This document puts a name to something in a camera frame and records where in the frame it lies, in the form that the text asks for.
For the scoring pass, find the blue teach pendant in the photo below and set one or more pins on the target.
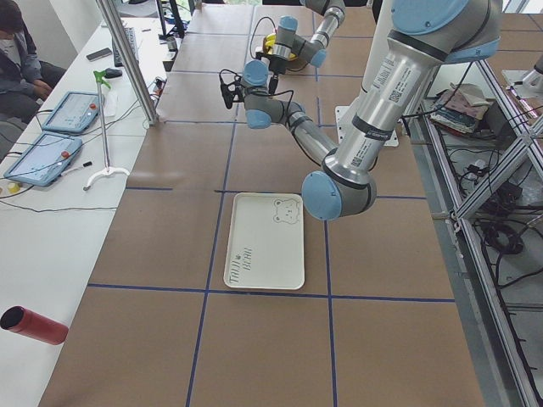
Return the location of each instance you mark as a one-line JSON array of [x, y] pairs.
[[44, 161], [73, 114]]

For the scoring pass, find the white rectangular tray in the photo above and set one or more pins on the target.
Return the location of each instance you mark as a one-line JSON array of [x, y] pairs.
[[266, 242]]

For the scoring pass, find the brown wicker basket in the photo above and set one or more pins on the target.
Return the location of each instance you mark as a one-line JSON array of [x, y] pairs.
[[295, 63]]

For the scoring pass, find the black smartphone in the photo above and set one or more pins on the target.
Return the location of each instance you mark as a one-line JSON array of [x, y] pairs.
[[102, 53]]

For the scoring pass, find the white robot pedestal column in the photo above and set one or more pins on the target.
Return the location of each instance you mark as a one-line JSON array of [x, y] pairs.
[[378, 51]]

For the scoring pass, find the metal cup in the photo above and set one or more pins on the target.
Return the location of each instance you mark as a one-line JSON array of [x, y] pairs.
[[171, 43]]

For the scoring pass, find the seated person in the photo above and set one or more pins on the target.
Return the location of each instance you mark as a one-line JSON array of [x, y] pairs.
[[25, 78]]

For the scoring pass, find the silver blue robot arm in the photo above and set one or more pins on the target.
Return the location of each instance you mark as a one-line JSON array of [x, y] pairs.
[[423, 35], [311, 50]]

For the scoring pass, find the near blue teach pendant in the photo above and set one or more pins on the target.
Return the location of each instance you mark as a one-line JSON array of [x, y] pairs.
[[44, 161]]

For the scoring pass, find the red cylinder bottle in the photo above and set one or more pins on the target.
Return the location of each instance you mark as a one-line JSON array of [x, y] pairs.
[[28, 323]]

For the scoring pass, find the far blue teach pendant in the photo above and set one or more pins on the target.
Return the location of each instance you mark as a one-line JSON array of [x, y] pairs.
[[73, 114]]

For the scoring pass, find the aluminium frame post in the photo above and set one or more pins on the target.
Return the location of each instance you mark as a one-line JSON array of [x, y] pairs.
[[118, 34]]

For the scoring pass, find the white grabber stick green handle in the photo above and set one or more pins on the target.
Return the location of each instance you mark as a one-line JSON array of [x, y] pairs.
[[108, 169]]

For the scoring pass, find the black computer mouse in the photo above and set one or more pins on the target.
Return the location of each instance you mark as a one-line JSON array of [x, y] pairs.
[[112, 73]]

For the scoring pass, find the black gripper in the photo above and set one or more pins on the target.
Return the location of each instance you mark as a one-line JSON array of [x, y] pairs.
[[278, 63]]

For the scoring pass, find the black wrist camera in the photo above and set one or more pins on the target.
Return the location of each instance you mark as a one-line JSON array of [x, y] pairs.
[[232, 92], [264, 53]]

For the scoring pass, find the stack of cloths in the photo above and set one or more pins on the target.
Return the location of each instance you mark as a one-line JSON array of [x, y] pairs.
[[461, 108]]

